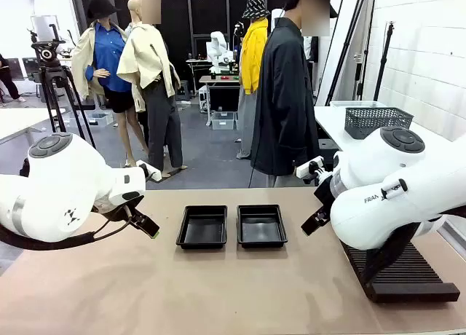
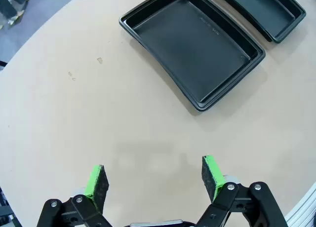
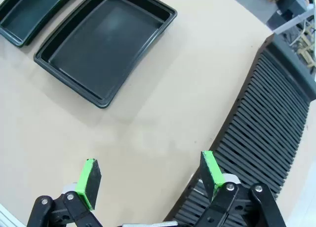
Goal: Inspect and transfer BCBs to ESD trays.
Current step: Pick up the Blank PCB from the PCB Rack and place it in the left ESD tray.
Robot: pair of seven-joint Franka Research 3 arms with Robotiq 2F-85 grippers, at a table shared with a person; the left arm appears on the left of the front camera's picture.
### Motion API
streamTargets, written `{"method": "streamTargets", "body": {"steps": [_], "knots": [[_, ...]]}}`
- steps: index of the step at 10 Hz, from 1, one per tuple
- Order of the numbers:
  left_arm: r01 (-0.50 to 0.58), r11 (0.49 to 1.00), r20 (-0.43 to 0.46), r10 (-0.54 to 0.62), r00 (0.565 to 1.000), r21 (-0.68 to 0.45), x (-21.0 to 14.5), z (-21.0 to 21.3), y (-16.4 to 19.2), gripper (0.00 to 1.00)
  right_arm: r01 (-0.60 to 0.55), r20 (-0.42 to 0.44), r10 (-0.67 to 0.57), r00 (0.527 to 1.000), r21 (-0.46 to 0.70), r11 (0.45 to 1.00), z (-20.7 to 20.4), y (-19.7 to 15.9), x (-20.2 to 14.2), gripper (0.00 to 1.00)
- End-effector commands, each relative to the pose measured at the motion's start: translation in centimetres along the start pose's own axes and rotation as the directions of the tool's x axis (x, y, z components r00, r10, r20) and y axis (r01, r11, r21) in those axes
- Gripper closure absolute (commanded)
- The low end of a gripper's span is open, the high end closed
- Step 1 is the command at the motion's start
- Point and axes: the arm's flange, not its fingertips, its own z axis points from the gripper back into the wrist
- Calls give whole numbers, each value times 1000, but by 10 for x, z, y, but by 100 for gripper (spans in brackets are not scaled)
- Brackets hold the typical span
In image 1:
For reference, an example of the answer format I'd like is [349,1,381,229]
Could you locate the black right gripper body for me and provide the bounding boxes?
[312,173,341,216]

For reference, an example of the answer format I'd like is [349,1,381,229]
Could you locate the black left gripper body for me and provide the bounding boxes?
[95,193,146,223]

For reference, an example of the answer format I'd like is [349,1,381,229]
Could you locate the black ESD tray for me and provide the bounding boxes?
[236,204,288,249]
[175,205,229,250]

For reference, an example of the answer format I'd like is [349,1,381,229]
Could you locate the white table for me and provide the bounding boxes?
[0,107,70,145]
[313,100,466,161]

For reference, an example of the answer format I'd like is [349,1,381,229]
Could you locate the gray mesh basket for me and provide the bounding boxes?
[344,106,415,140]

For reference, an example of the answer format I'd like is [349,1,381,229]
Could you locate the person in dark shirt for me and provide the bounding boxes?
[250,0,331,189]

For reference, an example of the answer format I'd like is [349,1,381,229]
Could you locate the black slotted board rack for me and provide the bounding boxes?
[341,236,461,303]

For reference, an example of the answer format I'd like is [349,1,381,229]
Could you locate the clear storage box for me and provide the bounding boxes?
[210,111,237,131]

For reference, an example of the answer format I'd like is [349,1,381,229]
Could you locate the black light stand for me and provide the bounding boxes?
[325,0,376,106]
[373,20,396,102]

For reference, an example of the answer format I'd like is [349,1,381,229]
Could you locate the mannequin in beige jacket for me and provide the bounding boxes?
[116,0,189,178]

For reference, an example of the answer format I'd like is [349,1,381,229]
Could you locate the mannequin in blue shirt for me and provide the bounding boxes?
[71,7,150,168]

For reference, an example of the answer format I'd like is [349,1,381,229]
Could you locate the background work table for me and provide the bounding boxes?
[199,74,241,127]

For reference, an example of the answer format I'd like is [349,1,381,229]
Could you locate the mannequin in yellow hoodie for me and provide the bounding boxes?
[235,16,272,160]

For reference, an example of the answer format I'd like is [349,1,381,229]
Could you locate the black monitor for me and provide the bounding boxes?
[6,58,25,81]
[22,57,39,82]

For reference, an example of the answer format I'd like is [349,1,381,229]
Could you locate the person in dark trousers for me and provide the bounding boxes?
[0,52,26,103]

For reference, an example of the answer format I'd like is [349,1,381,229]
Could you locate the patterned bucket hat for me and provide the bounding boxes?
[242,0,271,20]

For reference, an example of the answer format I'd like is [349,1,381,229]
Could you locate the black brimmed hat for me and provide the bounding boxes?
[86,0,121,21]

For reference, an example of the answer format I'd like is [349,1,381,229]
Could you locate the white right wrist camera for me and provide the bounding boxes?
[296,155,325,185]

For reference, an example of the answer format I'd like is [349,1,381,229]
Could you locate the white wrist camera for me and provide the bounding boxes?
[135,159,162,183]
[296,155,325,185]

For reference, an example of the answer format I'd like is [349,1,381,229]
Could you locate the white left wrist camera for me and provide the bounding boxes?
[135,159,162,183]

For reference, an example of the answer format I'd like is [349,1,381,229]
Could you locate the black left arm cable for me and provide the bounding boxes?
[0,203,134,251]

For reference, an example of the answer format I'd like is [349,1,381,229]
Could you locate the black camera tripod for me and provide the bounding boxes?
[27,23,98,150]

